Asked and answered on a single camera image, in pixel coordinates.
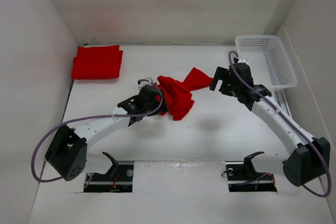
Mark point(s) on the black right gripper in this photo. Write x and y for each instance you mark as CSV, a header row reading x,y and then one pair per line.
x,y
220,77

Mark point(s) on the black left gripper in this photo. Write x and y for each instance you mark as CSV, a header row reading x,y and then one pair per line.
x,y
161,103

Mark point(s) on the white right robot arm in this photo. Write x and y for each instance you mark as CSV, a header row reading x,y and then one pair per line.
x,y
308,157

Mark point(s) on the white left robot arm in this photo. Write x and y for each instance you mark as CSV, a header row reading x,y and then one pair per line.
x,y
69,153

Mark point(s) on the folded red t shirt stack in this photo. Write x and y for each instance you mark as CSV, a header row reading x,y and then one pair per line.
x,y
97,63

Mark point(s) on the white perforated plastic basket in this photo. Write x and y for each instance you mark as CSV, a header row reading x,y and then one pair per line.
x,y
268,60

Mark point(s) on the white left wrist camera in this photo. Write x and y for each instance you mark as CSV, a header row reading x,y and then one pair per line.
x,y
145,81

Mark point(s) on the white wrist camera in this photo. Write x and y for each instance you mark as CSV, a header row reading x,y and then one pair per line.
x,y
241,60
145,81

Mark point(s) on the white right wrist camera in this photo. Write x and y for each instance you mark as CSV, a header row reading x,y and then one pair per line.
x,y
241,60

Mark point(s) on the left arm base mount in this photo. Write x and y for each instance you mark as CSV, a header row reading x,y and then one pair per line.
x,y
104,174

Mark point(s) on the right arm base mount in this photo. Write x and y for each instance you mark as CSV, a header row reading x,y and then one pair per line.
x,y
242,177

